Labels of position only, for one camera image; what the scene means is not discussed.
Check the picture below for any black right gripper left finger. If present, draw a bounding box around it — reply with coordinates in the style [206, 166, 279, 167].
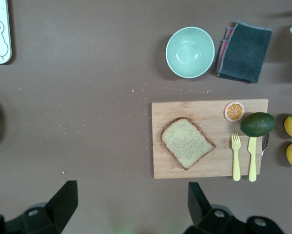
[0, 180, 78, 234]

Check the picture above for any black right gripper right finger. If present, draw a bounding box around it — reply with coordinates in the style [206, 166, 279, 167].
[183, 181, 287, 234]

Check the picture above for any brown-crust bread slice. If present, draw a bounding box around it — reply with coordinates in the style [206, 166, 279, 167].
[159, 117, 216, 171]

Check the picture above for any yellow plastic fork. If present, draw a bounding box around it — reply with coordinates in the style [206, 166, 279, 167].
[231, 132, 242, 182]

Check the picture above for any yellow plastic knife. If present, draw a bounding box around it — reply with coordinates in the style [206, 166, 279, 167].
[247, 136, 258, 182]

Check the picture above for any wooden cutting board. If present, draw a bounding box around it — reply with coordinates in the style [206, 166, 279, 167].
[151, 98, 270, 180]

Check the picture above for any toy orange slice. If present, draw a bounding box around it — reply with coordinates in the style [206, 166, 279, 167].
[224, 101, 246, 123]

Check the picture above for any green avocado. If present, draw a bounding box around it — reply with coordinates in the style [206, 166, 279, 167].
[240, 112, 276, 138]

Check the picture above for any mint green bowl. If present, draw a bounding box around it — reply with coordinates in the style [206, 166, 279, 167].
[165, 26, 215, 79]

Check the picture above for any folded dark grey cloth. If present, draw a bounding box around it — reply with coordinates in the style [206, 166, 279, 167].
[216, 19, 273, 84]

